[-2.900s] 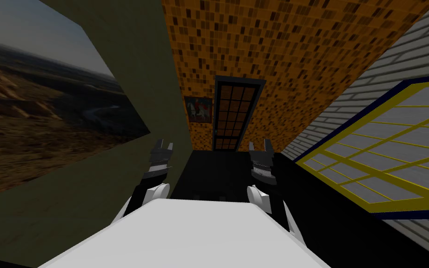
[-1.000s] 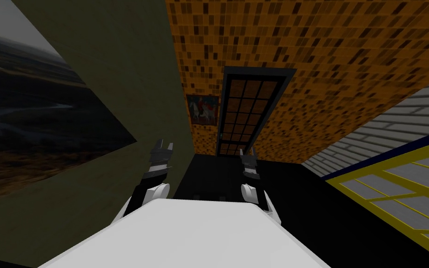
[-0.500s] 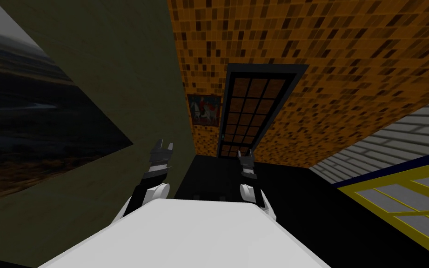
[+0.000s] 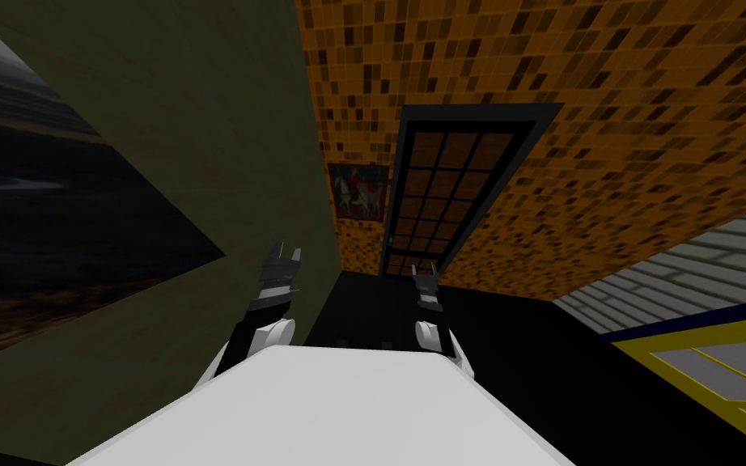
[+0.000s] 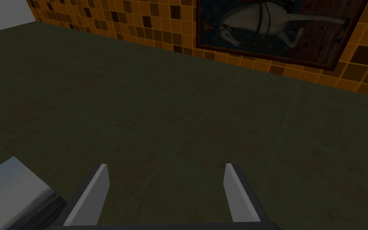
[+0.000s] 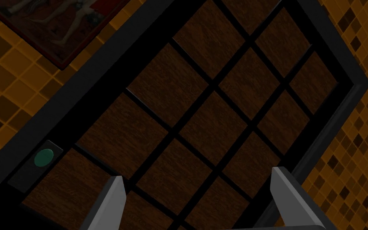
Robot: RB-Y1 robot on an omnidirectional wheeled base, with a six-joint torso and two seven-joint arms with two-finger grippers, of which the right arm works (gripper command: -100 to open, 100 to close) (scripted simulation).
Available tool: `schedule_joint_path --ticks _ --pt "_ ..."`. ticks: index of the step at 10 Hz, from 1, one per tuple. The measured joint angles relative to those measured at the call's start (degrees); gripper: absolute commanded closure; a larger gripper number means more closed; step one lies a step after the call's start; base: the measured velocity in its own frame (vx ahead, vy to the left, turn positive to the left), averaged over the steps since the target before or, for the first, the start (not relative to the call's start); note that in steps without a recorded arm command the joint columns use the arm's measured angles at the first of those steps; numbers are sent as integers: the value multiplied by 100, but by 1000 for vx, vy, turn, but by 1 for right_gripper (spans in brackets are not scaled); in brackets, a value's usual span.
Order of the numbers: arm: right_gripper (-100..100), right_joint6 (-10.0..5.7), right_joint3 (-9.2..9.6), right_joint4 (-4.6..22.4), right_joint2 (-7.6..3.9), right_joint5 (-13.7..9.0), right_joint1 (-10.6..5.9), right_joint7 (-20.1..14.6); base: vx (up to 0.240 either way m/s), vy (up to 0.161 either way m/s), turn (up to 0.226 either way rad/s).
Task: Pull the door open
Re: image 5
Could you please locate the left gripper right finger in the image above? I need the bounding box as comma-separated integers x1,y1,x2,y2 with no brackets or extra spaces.
223,163,271,223

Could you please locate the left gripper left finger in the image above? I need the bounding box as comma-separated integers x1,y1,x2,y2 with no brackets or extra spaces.
53,163,111,227

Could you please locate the framed white horse picture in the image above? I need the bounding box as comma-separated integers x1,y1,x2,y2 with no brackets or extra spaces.
196,0,368,71

